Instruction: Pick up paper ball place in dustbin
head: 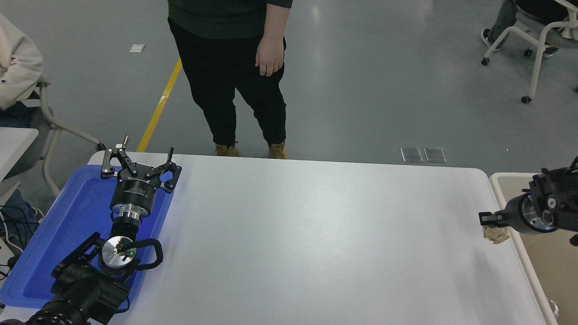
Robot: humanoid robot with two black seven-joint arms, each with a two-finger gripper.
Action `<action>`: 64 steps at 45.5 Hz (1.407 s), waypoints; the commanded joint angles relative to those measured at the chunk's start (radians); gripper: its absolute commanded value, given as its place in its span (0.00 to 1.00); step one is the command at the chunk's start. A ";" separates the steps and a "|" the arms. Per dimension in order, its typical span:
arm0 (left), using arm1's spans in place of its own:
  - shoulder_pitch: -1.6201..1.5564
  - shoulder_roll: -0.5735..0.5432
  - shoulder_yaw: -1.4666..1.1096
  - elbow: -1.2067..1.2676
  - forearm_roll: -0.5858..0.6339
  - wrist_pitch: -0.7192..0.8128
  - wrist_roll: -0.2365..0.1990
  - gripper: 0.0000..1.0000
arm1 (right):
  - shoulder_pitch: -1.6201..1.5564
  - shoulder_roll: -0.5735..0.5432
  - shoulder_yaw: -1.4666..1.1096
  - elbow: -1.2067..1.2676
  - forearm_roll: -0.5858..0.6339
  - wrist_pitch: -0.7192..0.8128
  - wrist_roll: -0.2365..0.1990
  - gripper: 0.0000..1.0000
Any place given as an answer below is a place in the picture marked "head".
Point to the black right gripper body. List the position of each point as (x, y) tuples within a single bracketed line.
[(512, 214)]

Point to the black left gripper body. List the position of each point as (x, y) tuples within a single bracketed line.
[(134, 192)]

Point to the tan paper ball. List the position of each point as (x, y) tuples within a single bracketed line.
[(496, 234)]

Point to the person's left hand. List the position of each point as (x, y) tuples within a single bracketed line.
[(270, 56)]

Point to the large pale bin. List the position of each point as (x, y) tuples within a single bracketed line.
[(551, 271)]

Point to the blue plastic tray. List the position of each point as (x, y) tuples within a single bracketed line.
[(67, 225)]

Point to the metal floor plate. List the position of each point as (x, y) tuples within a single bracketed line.
[(411, 154), (435, 154)]

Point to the small white side table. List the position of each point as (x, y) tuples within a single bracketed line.
[(13, 144)]

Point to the white paper scrap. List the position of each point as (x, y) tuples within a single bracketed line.
[(137, 48)]

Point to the person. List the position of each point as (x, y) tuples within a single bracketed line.
[(226, 67), (503, 22), (16, 67)]

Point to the white wheeled chair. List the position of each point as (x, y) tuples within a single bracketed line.
[(539, 58)]

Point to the white frame chair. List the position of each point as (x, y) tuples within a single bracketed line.
[(47, 117)]

